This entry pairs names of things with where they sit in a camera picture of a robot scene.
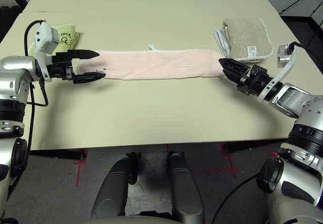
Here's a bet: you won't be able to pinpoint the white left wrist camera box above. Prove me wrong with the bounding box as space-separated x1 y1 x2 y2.
32 21 62 82

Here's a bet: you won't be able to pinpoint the black camera cable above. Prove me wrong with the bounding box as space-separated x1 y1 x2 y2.
24 19 49 152
289 41 323 60

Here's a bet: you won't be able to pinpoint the grey right robot leg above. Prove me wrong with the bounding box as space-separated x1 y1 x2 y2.
166 151 204 224

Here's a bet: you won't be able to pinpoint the black table foot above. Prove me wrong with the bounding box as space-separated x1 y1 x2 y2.
30 148 87 162
223 141 288 154

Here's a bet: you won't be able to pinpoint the grey robot leg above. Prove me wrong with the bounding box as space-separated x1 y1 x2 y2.
91 152 142 221
166 151 204 224

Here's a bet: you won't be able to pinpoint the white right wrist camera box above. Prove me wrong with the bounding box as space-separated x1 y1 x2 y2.
271 43 297 86

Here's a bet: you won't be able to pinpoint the pink towel with white hem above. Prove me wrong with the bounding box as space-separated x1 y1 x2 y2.
75 43 226 80

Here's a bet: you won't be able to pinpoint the black foam floor mats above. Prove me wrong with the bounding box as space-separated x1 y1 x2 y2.
0 6 26 43

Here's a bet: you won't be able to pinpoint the folded white towel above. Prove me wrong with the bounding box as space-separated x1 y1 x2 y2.
213 28 232 58

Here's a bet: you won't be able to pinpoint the folded beige towel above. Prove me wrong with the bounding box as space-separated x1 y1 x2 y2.
221 17 275 63

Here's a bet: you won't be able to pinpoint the loose black cable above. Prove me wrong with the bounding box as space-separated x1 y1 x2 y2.
211 173 268 224

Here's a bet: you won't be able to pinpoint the thin black metal rod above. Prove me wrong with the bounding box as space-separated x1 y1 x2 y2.
279 0 323 17

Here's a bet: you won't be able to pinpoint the grey left robot leg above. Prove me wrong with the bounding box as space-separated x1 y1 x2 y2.
91 152 142 221

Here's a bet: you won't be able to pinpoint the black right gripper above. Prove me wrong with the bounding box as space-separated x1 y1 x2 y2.
218 57 276 96

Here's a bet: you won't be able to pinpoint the black right camera cable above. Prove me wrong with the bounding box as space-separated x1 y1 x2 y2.
289 41 323 60

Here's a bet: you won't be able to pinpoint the folded green towel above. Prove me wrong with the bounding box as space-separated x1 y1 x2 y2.
29 23 79 55

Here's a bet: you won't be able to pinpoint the black left camera cable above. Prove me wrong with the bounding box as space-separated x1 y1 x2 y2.
24 19 49 152

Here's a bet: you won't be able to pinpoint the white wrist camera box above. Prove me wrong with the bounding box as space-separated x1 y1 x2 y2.
271 43 297 86
32 21 62 82

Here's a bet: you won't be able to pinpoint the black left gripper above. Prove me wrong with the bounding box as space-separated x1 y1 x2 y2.
47 49 106 85

